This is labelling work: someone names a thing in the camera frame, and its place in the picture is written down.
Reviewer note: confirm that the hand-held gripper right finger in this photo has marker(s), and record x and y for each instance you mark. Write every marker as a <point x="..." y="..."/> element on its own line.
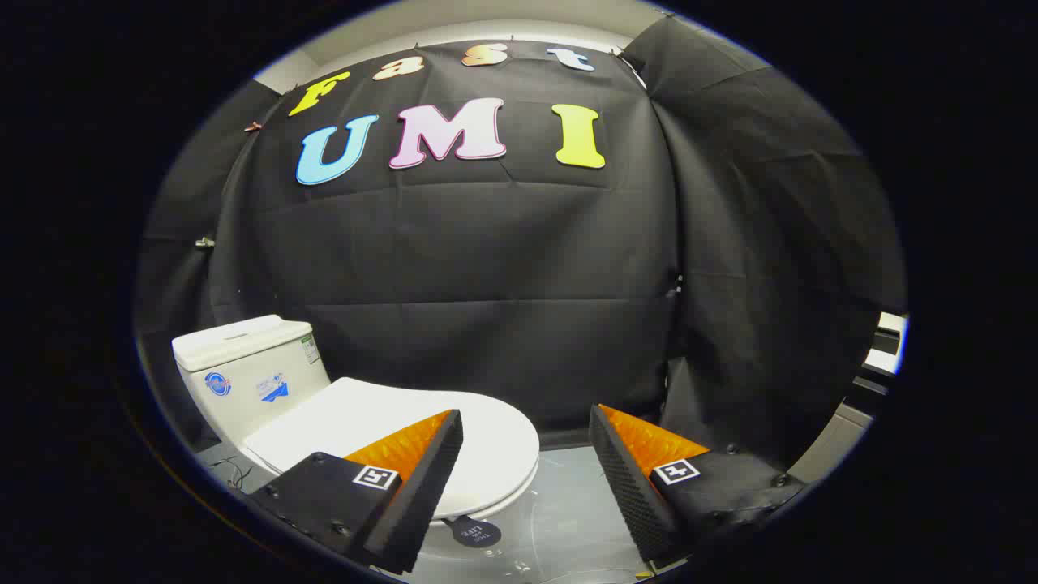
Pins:
<point x="628" y="487"/>

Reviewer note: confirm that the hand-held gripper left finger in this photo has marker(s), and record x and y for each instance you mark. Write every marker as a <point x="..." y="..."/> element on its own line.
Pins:
<point x="422" y="487"/>

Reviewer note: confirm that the white toilet lid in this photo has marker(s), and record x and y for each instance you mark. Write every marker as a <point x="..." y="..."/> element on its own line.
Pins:
<point x="365" y="414"/>

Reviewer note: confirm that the white toilet with tank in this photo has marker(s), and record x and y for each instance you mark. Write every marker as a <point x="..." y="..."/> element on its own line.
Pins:
<point x="243" y="389"/>

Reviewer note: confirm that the black backdrop cloth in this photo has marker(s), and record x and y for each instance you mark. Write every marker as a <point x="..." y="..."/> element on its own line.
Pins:
<point x="486" y="259"/>

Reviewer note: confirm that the white furniture edge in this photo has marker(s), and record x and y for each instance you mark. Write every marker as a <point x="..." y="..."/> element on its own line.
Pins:
<point x="888" y="341"/>

